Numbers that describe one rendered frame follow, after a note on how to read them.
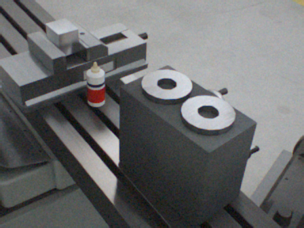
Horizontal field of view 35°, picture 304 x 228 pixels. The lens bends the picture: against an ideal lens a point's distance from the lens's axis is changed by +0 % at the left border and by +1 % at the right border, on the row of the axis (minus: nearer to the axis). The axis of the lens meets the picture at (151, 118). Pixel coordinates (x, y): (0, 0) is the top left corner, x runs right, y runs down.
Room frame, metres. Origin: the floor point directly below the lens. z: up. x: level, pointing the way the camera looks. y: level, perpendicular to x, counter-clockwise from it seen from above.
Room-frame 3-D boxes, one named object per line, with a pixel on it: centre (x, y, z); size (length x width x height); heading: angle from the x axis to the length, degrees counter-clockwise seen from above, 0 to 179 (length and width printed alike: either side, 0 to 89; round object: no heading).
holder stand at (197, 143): (0.65, -0.06, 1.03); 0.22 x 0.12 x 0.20; 44
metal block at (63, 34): (0.96, 0.22, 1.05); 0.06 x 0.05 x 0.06; 40
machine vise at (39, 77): (0.98, 0.19, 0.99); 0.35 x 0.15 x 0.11; 130
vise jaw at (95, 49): (1.00, 0.17, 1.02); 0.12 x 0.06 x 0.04; 40
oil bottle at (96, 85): (0.88, 0.13, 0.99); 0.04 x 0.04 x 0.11
